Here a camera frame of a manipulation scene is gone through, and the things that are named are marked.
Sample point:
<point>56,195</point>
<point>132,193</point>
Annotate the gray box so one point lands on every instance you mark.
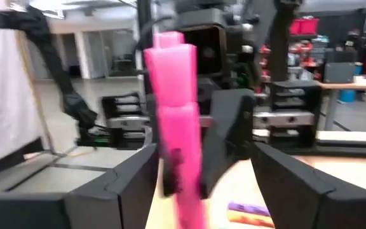
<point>338,72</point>

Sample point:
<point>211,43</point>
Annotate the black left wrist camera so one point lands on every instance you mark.
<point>208,52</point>

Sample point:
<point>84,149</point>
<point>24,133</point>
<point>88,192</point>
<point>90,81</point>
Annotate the wooden table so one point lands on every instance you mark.
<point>351,85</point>

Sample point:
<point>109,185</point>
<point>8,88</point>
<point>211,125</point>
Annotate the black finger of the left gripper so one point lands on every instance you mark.
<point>175,171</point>
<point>230,133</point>

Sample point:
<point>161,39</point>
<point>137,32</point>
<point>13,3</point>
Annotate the blue bin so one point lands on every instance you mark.
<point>348,96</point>

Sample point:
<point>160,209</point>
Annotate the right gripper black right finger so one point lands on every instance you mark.
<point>297,197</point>

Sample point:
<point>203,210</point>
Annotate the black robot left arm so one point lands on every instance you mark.
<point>253,16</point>

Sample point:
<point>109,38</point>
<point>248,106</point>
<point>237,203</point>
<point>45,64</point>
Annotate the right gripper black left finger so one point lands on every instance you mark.
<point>106,206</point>

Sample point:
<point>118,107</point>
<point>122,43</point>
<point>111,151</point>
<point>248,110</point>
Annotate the purple highlighter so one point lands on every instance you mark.
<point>249,208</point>

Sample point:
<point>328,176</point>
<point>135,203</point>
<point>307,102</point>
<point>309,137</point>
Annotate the pink highlighter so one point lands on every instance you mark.
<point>173,79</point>

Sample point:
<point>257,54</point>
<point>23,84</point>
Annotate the orange highlighter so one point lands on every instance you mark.
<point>249,221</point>

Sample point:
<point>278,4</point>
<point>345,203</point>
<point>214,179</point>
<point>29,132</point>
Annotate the red storage bin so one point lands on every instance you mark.
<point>303,26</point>

